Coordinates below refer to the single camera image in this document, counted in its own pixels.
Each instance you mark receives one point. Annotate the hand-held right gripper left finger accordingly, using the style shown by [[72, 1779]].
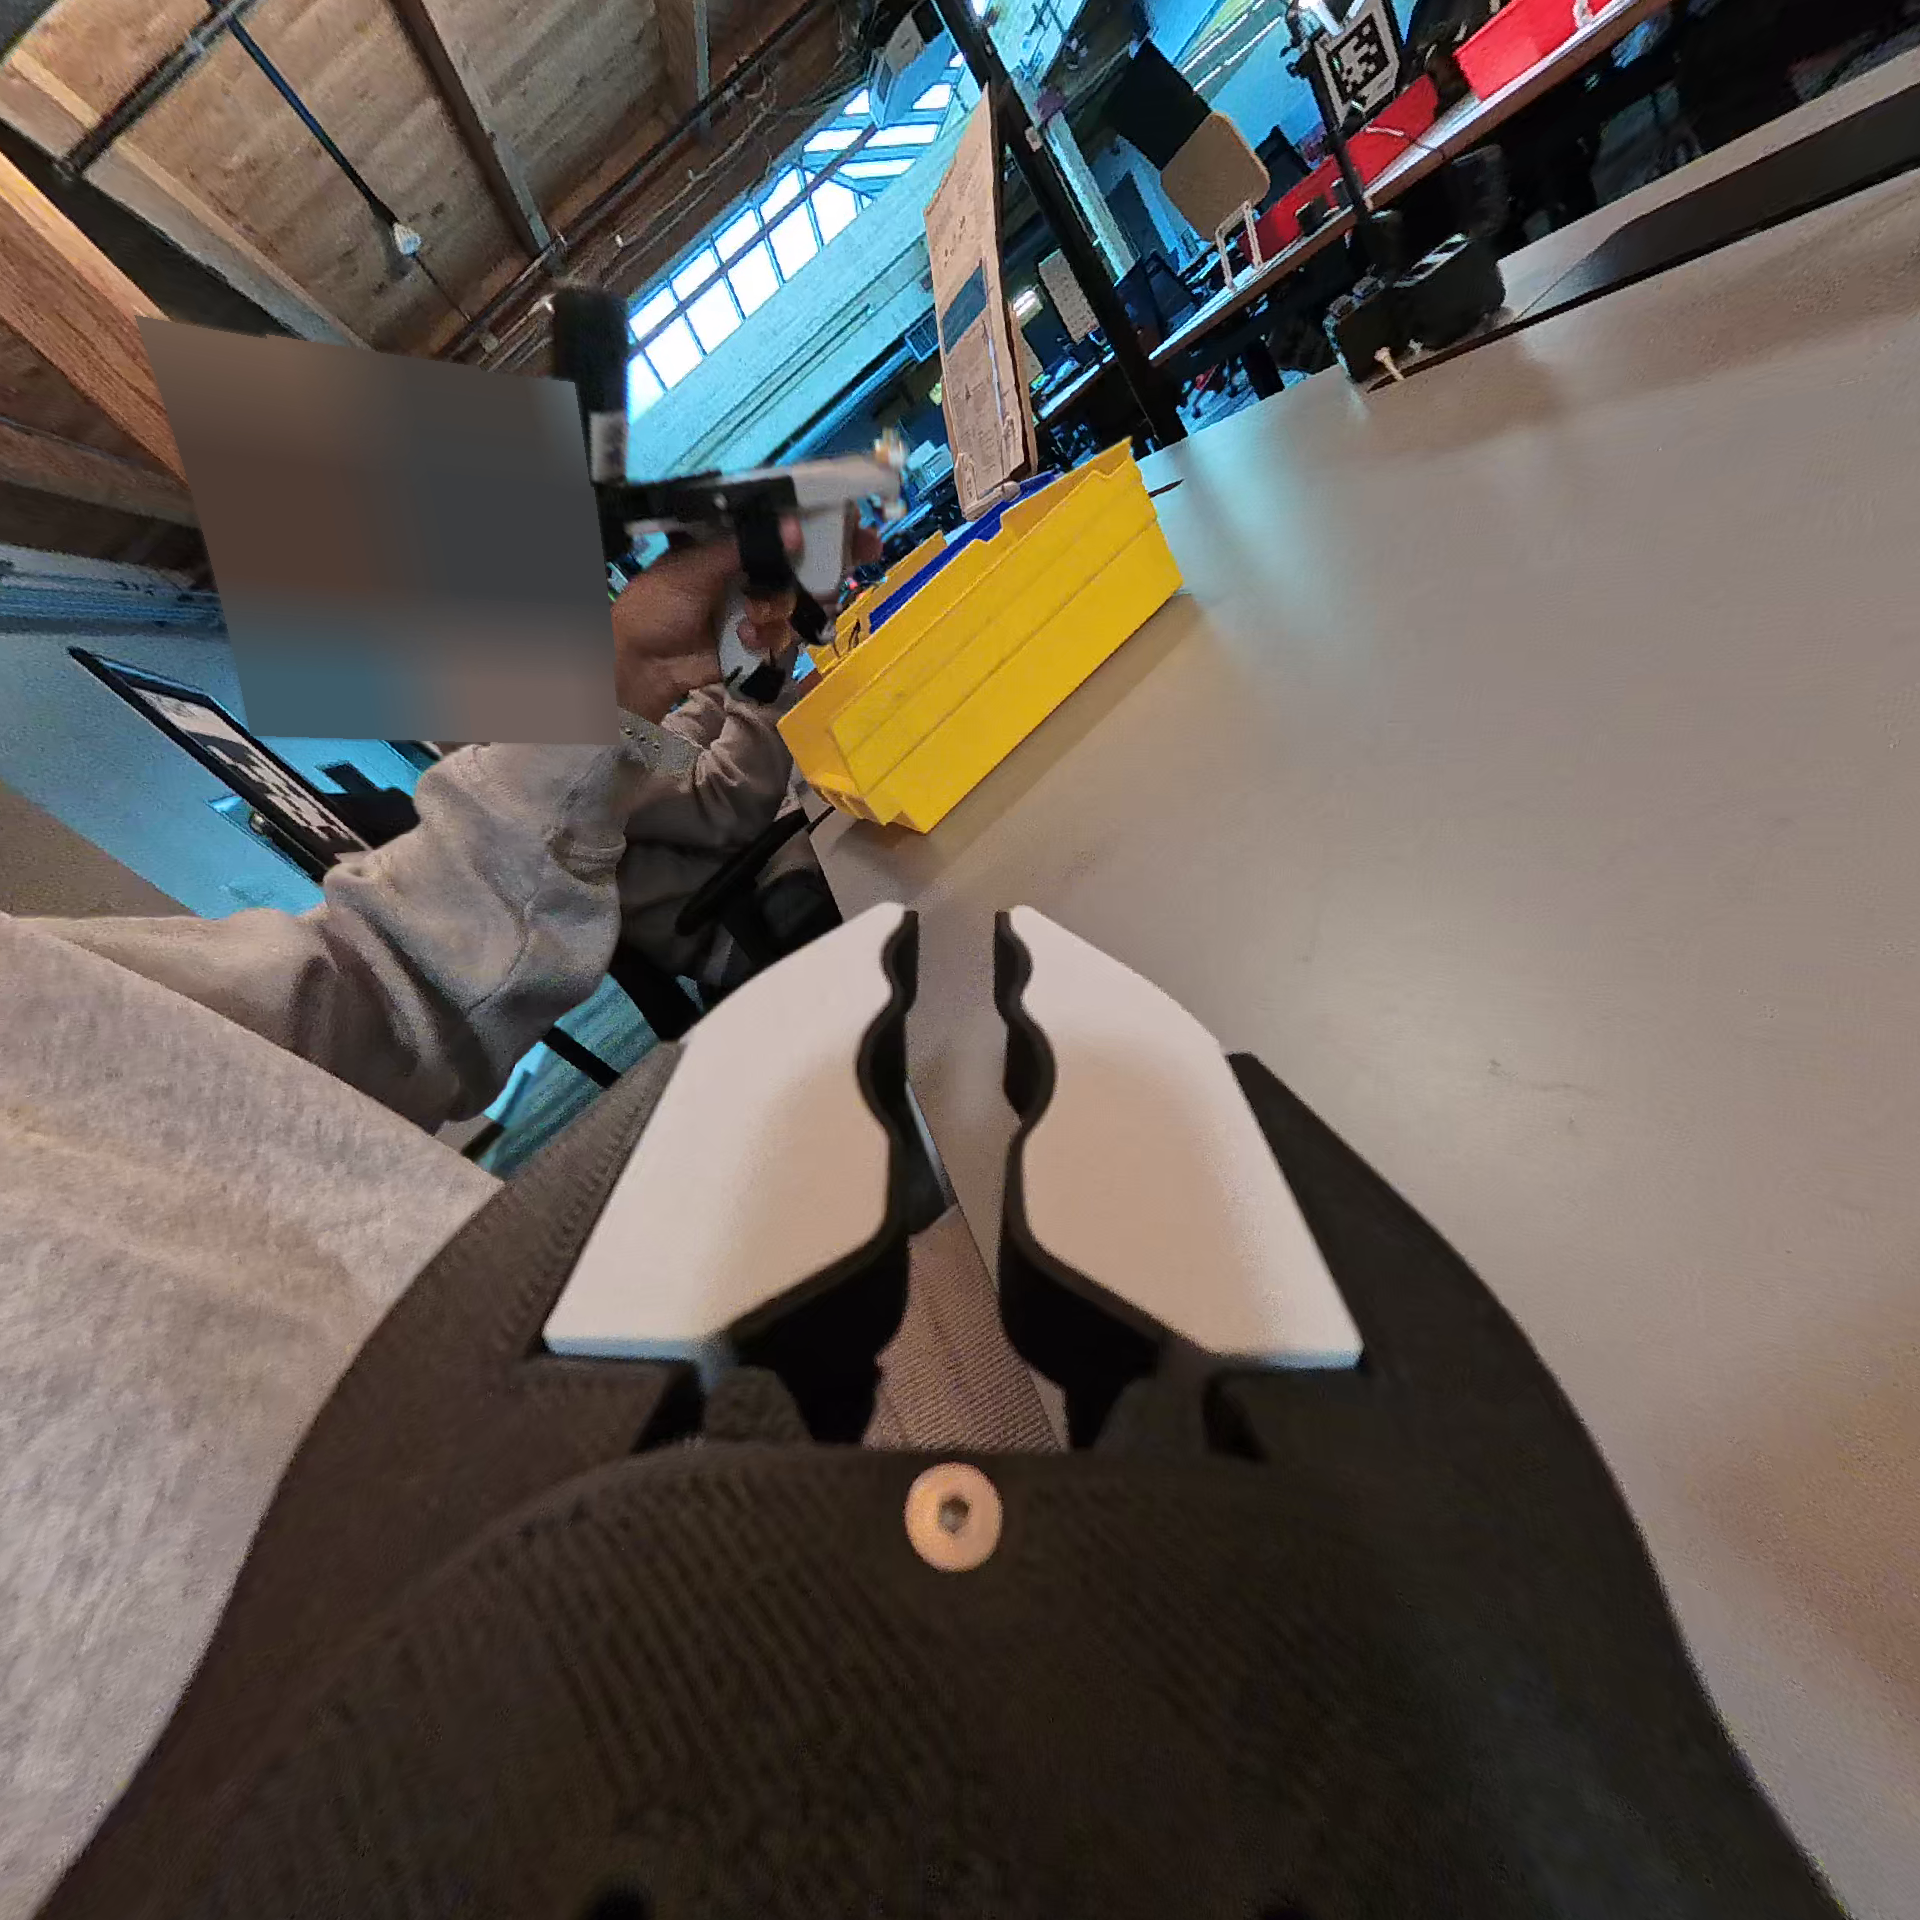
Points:
[[720, 1170]]

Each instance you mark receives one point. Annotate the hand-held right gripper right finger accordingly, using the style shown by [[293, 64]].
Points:
[[1171, 1170]]

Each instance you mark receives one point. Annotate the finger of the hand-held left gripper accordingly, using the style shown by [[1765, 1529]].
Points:
[[809, 482]]

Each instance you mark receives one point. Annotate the grey desk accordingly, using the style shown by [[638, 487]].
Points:
[[1499, 900]]

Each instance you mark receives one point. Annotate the black desk strip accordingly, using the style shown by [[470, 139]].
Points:
[[1723, 225]]

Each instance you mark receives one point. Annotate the person's left hand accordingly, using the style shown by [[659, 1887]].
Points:
[[674, 628]]

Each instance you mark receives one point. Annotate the blue plastic bin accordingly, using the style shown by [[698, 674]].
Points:
[[960, 546]]

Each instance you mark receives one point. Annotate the cardboard instruction board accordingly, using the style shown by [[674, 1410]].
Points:
[[967, 300]]

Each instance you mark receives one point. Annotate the black office chair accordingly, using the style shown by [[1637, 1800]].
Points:
[[751, 915]]

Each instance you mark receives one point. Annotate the yellow plastic bin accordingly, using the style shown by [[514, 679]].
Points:
[[991, 674]]

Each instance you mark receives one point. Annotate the black steel column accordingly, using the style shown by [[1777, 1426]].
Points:
[[1107, 300]]

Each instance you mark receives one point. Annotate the beige board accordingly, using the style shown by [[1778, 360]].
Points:
[[1213, 164]]

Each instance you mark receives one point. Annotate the black framed tag poster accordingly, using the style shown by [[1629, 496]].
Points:
[[254, 779]]

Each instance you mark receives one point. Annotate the person's grey sweatshirt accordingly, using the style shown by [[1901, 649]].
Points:
[[149, 1348]]

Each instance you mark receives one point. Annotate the red plastic bin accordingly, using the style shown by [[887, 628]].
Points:
[[1517, 43], [1335, 194]]

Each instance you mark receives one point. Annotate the tag marker on black pole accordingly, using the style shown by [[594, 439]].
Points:
[[1359, 59]]

